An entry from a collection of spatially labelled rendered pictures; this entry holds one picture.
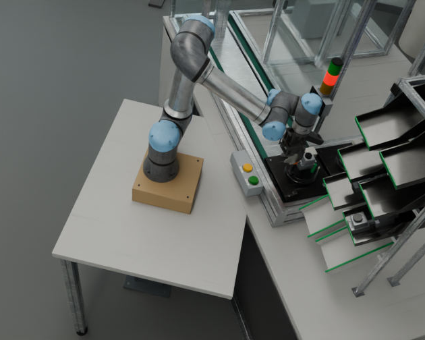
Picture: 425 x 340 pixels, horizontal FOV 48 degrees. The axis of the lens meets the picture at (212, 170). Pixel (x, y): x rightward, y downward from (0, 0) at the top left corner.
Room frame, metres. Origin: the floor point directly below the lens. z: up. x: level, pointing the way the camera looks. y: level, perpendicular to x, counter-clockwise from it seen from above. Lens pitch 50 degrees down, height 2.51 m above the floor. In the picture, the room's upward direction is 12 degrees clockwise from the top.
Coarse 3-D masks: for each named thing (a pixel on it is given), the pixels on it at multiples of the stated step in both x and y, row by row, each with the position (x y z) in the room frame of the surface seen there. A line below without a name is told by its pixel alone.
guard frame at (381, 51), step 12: (204, 0) 2.01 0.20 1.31; (408, 0) 2.60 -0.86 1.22; (204, 12) 2.00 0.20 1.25; (240, 12) 2.66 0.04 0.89; (252, 12) 2.69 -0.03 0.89; (264, 12) 2.73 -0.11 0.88; (408, 12) 2.59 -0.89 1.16; (396, 24) 2.60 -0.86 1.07; (372, 36) 2.71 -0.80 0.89; (396, 36) 2.59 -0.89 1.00; (384, 48) 2.60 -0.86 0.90
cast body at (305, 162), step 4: (308, 152) 1.40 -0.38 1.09; (304, 156) 1.38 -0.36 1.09; (308, 156) 1.38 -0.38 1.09; (312, 156) 1.39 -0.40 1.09; (300, 160) 1.38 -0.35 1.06; (304, 160) 1.37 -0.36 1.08; (308, 160) 1.36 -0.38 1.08; (312, 160) 1.37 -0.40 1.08; (296, 164) 1.38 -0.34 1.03; (300, 164) 1.36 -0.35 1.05; (304, 164) 1.36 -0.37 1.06; (308, 164) 1.37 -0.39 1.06; (312, 164) 1.38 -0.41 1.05; (300, 168) 1.35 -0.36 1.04; (304, 168) 1.36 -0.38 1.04; (308, 168) 1.37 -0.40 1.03
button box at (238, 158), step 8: (232, 152) 1.43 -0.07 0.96; (240, 152) 1.44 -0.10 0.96; (232, 160) 1.41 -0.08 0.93; (240, 160) 1.40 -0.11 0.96; (248, 160) 1.41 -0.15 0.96; (240, 168) 1.35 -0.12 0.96; (240, 176) 1.32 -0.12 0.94; (248, 176) 1.32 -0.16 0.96; (256, 176) 1.32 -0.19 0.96; (248, 184) 1.27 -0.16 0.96; (256, 184) 1.28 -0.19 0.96; (248, 192) 1.25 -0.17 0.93; (256, 192) 1.27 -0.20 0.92
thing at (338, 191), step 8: (336, 176) 1.18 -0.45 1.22; (344, 176) 1.19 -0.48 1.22; (328, 184) 1.16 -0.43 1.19; (336, 184) 1.16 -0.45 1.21; (344, 184) 1.16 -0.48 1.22; (328, 192) 1.11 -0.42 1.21; (336, 192) 1.12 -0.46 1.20; (344, 192) 1.12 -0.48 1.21; (352, 192) 1.12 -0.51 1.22; (360, 192) 1.12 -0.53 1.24; (336, 200) 1.09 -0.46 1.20; (344, 200) 1.09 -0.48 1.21; (352, 200) 1.09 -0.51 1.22; (360, 200) 1.08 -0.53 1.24; (336, 208) 1.05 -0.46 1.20
